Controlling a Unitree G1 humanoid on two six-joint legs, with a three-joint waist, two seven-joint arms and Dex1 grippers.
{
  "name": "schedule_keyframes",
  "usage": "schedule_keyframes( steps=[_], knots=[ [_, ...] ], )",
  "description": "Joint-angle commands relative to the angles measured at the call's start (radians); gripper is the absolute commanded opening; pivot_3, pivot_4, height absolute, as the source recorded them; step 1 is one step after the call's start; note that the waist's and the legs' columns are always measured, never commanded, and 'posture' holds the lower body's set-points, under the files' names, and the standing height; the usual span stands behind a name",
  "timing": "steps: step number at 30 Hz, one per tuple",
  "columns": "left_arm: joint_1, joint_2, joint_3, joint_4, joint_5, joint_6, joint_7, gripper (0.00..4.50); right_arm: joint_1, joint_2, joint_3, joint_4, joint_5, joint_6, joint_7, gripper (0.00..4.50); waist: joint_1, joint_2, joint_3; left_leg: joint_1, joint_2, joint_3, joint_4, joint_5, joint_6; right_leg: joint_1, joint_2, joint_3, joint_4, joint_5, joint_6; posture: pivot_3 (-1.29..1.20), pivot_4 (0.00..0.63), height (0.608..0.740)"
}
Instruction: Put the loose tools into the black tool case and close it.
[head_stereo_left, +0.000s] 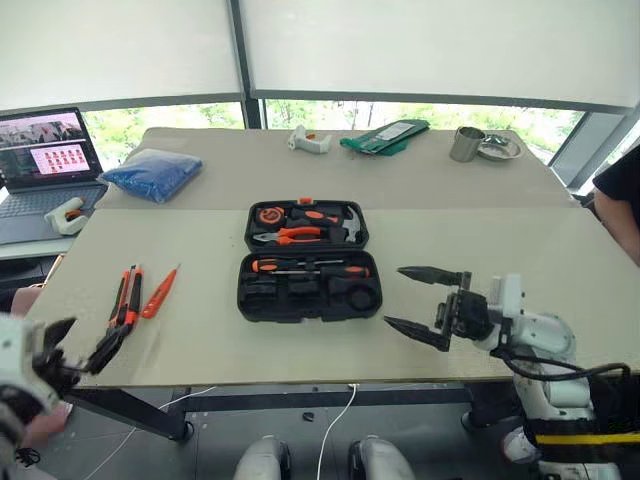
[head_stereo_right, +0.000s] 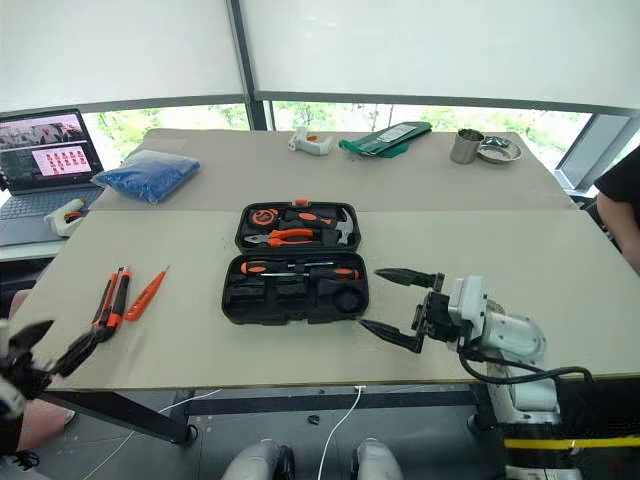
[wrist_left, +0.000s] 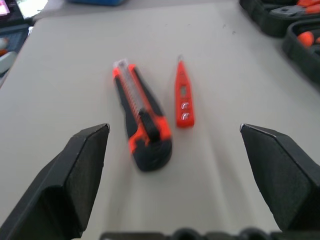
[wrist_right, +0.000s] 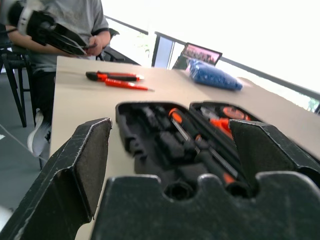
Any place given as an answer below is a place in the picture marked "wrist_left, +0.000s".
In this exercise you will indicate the black tool case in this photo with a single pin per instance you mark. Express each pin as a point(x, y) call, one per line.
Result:
point(287, 27)

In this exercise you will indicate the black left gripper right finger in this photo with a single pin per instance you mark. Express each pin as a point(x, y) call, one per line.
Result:
point(277, 172)

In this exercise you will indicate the orange voltage tester pen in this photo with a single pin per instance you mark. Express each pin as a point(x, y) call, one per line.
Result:
point(184, 98)

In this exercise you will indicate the orange black utility knife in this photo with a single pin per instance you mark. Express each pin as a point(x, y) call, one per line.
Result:
point(142, 117)

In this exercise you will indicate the blue box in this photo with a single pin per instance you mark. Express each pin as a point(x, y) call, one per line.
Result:
point(96, 2)

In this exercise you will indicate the grey metal tool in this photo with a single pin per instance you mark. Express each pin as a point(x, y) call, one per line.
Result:
point(287, 10)

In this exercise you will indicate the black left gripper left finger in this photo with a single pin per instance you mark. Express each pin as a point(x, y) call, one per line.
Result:
point(57, 180)

